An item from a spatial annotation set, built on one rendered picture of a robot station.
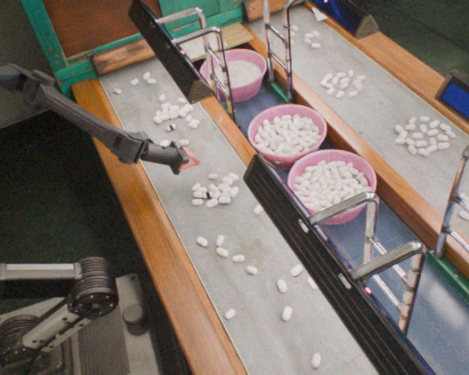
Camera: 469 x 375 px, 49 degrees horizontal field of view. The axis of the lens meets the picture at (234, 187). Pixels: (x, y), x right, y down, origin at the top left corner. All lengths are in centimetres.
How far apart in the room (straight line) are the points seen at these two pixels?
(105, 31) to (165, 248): 103
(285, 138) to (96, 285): 79
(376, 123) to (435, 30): 201
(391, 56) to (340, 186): 69
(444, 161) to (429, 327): 55
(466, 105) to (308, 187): 53
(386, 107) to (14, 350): 142
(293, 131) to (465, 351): 88
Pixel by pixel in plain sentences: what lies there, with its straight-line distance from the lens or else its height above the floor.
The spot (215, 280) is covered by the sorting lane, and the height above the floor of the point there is 74.
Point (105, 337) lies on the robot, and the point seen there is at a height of 48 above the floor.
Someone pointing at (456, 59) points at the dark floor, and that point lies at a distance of 354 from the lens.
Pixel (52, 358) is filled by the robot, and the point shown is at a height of 52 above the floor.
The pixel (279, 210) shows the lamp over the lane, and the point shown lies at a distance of 113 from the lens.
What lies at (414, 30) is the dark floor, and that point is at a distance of 379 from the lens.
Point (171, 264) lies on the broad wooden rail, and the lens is 148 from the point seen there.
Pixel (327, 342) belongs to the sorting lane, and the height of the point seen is 74.
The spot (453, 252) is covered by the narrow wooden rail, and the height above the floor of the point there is 76.
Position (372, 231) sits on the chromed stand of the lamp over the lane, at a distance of 121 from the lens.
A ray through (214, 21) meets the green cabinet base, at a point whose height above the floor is 82.
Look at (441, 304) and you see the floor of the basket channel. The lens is 150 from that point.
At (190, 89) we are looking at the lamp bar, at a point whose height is 108.
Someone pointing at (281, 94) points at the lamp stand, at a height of 71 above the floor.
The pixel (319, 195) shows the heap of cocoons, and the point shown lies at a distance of 161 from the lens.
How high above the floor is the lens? 194
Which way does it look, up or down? 46 degrees down
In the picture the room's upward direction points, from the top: 11 degrees counter-clockwise
